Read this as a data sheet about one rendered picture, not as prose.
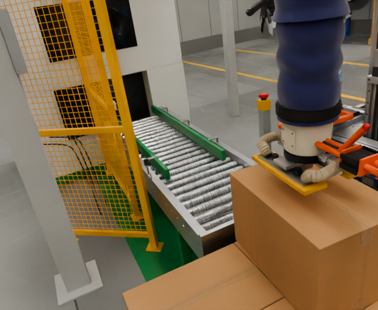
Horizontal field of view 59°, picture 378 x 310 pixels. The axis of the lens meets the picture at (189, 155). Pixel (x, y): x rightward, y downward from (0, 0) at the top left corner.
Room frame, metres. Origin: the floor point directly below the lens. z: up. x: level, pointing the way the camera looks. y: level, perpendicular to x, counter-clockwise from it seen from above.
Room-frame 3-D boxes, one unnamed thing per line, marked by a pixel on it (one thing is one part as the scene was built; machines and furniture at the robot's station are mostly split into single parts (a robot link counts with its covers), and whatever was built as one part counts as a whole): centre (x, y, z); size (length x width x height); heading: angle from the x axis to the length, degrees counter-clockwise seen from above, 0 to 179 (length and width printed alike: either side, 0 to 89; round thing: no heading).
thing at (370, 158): (0.91, -0.53, 1.18); 0.10 x 0.08 x 0.06; 108
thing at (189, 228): (2.45, 0.42, 0.50); 2.31 x 0.05 x 0.19; 22
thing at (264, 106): (2.21, -0.57, 0.50); 0.07 x 0.07 x 1.00; 22
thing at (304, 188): (1.12, -0.36, 1.07); 0.34 x 0.10 x 0.05; 18
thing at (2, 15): (1.84, 0.81, 1.62); 0.20 x 0.05 x 0.30; 22
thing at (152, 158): (2.80, 0.50, 0.60); 1.60 x 0.11 x 0.09; 22
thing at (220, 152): (3.00, 0.00, 0.60); 1.60 x 0.11 x 0.09; 22
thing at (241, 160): (2.70, -0.18, 0.50); 2.31 x 0.05 x 0.19; 22
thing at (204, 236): (1.49, -0.32, 0.58); 0.70 x 0.03 x 0.06; 112
